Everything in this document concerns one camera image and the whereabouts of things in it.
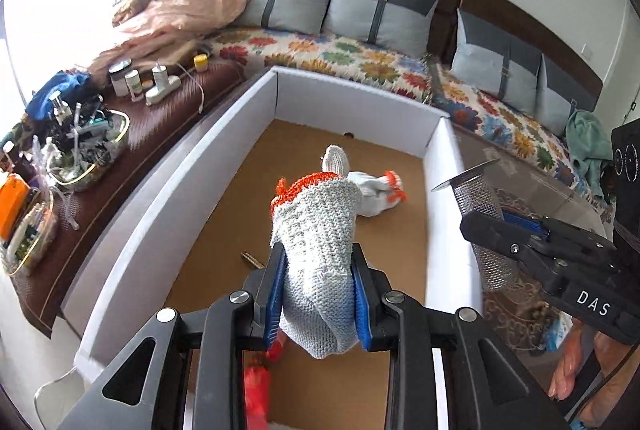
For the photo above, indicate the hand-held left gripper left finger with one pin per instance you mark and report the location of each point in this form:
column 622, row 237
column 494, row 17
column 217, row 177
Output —
column 274, row 305

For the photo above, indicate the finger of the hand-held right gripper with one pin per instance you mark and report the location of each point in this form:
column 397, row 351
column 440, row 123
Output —
column 500, row 237
column 522, row 221

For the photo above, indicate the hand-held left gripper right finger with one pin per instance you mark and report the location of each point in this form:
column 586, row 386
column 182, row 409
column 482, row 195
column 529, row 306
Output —
column 362, row 310

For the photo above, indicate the metal mesh sink strainer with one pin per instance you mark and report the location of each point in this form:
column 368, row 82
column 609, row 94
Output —
column 480, row 200

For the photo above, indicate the white knit glove orange cuff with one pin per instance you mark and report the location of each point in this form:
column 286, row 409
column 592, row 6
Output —
column 320, row 260
column 372, row 197

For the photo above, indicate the white cardboard box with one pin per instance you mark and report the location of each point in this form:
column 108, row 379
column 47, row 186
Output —
column 150, row 210

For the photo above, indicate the person's right forearm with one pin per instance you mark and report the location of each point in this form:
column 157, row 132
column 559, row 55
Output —
column 620, row 375

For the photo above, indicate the clear tray of small items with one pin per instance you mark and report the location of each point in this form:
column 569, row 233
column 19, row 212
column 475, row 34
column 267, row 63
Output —
column 27, row 235

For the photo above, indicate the person's right hand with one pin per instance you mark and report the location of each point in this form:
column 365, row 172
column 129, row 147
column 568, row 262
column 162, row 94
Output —
column 565, row 360

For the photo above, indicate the green towel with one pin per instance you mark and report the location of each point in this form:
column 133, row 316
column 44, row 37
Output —
column 590, row 150

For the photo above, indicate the floral sofa cover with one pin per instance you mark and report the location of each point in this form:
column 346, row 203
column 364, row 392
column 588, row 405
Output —
column 325, row 55
column 500, row 125

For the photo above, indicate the grey two-tone sofa cushion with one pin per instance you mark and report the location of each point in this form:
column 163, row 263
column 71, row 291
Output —
column 562, row 100
column 285, row 5
column 380, row 18
column 492, row 60

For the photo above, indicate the brown side table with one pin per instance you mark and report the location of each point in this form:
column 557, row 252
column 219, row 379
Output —
column 150, row 135

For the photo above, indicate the clear acrylic chair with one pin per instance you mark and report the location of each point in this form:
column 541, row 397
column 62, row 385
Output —
column 62, row 397

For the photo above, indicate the white power strip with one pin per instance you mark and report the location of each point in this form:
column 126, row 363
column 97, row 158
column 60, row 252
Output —
column 162, row 93

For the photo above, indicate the glass tray of clutter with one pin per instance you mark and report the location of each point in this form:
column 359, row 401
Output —
column 85, row 150

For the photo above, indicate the yellow lid jar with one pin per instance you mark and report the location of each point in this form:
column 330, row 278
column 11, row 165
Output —
column 201, row 63

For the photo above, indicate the small white bottle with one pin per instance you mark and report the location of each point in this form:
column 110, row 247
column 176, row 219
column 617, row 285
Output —
column 133, row 85

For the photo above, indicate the white jar black lid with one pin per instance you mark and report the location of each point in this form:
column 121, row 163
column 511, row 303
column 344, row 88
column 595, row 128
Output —
column 120, row 78

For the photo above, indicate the orange plastic case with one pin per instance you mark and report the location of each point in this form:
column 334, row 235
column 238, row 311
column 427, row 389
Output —
column 14, row 200

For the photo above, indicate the blue cloth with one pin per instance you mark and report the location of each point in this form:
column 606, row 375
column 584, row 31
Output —
column 60, row 93

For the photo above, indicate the peach blanket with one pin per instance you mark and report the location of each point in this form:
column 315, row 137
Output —
column 185, row 10

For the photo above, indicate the white wall switch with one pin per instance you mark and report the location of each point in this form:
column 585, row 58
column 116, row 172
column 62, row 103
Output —
column 587, row 55

